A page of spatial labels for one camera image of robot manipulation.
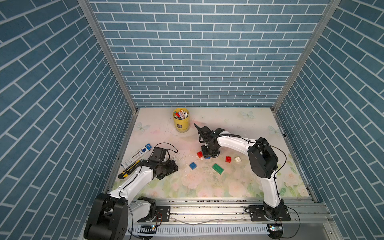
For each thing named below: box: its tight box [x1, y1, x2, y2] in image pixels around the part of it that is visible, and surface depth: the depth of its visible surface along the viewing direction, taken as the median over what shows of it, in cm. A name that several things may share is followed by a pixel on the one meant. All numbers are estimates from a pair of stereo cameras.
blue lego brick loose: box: [189, 162, 197, 170], surface depth 92 cm
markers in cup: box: [174, 109, 189, 120], surface depth 104 cm
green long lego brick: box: [212, 163, 225, 175], surface depth 90 cm
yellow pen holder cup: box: [172, 107, 190, 133], surface depth 104 cm
